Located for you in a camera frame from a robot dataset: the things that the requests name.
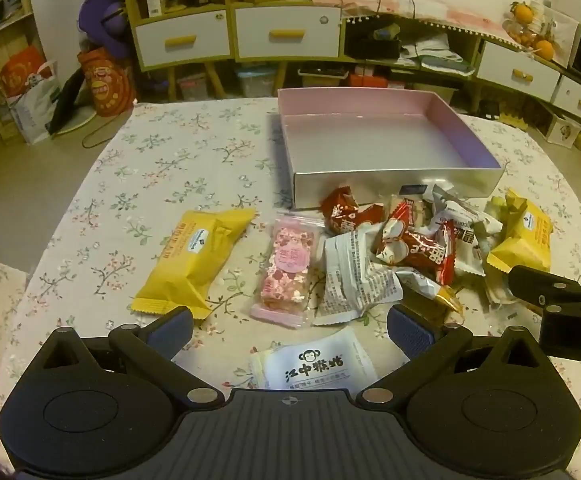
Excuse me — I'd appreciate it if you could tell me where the black flat panel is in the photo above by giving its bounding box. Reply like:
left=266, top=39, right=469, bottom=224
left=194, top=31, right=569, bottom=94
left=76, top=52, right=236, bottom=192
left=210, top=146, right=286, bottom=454
left=45, top=67, right=91, bottom=136

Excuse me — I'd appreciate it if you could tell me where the pink runner cloth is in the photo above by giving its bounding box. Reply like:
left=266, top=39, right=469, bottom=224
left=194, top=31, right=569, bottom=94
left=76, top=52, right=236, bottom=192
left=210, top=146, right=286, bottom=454
left=303, top=0, right=516, bottom=41

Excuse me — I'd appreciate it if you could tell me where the white nut packet black print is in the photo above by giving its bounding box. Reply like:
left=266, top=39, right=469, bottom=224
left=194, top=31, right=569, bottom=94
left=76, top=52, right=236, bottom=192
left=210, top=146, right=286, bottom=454
left=433, top=200, right=504, bottom=277

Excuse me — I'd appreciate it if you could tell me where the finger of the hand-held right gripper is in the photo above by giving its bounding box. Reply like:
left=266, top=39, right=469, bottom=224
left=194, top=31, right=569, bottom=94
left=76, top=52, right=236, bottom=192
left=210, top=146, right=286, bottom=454
left=508, top=265, right=581, bottom=310

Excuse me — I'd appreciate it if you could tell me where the black electronic device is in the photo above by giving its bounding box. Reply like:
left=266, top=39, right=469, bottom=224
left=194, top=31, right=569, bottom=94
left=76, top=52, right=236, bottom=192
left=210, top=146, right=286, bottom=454
left=345, top=37, right=401, bottom=61

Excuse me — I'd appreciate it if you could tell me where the red white candy packet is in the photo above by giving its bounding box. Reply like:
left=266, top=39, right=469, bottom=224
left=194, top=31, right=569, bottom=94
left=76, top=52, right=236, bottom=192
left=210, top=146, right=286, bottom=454
left=375, top=199, right=457, bottom=283

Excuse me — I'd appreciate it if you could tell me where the gold edged snack packet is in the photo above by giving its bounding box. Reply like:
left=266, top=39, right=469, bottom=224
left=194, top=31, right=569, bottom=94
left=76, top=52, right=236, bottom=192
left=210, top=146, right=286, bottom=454
left=395, top=266, right=467, bottom=326

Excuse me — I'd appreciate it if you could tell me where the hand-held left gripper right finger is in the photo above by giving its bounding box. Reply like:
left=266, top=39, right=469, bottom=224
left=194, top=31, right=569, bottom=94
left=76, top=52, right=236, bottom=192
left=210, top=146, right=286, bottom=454
left=355, top=304, right=551, bottom=406

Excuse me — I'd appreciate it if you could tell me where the white orange paper bag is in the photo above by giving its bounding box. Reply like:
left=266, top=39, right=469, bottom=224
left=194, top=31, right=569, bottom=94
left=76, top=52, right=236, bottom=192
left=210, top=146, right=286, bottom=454
left=0, top=45, right=64, bottom=143

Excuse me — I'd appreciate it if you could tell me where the yellow wooden shelf cabinet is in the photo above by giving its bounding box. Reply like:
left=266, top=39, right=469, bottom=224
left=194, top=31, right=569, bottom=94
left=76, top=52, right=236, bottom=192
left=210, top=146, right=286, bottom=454
left=120, top=0, right=344, bottom=103

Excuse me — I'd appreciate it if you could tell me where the dark red snack packet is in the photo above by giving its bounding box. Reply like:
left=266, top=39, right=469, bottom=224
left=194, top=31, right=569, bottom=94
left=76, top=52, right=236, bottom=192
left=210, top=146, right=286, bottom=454
left=319, top=185, right=387, bottom=235

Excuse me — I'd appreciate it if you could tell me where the pink silver cardboard box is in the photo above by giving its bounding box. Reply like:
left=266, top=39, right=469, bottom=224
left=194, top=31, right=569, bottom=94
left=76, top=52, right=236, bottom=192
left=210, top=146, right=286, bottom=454
left=276, top=87, right=503, bottom=210

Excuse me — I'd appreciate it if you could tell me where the clear plastic storage bin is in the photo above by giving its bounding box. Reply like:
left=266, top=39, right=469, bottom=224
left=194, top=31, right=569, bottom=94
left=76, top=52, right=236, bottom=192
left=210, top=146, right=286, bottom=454
left=235, top=65, right=276, bottom=98

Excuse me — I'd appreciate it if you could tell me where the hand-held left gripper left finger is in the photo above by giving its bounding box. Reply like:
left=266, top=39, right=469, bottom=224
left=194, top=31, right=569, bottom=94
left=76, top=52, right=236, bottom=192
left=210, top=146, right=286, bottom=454
left=35, top=306, right=224, bottom=408

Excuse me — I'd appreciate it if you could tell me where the white drawer yellow handle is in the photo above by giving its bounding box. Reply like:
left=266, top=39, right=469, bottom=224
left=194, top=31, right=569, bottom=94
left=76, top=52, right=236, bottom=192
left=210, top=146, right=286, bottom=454
left=553, top=77, right=581, bottom=126
left=235, top=7, right=341, bottom=58
left=135, top=10, right=230, bottom=68
left=478, top=42, right=561, bottom=101

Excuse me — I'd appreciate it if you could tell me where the pink flowered snack packet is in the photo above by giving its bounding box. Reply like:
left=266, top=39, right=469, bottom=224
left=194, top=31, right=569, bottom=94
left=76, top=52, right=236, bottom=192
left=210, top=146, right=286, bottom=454
left=250, top=211, right=320, bottom=330

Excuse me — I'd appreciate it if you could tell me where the long yellow wooden sideboard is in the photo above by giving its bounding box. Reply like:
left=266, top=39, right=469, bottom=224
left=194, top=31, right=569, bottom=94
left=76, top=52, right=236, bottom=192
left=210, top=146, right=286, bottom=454
left=343, top=10, right=581, bottom=126

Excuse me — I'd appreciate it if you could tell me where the large yellow snack packet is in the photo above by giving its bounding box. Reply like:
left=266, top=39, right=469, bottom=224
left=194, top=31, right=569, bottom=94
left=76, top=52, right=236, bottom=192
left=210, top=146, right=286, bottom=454
left=130, top=208, right=257, bottom=320

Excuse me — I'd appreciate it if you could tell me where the white monkey print packet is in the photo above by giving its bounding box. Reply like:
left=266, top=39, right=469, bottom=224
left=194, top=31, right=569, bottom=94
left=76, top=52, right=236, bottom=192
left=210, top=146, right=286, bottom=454
left=249, top=329, right=379, bottom=393

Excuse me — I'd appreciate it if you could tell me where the clear biscuit packet brown label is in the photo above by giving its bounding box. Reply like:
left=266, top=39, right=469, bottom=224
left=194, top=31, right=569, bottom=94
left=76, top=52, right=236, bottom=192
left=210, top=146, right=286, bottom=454
left=388, top=192, right=434, bottom=226

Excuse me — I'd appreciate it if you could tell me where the orange printed bag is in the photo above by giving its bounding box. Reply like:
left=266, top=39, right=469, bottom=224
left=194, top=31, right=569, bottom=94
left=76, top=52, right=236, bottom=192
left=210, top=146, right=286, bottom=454
left=78, top=47, right=136, bottom=118

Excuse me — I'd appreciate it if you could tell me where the purple plush toy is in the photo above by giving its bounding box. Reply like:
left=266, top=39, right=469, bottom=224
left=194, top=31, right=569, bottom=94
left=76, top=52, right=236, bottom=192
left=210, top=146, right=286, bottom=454
left=79, top=0, right=134, bottom=61

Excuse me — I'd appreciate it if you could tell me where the white text-printed packet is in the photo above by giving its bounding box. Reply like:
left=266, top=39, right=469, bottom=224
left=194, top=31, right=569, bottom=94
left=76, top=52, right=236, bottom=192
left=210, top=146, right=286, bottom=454
left=315, top=224, right=404, bottom=327

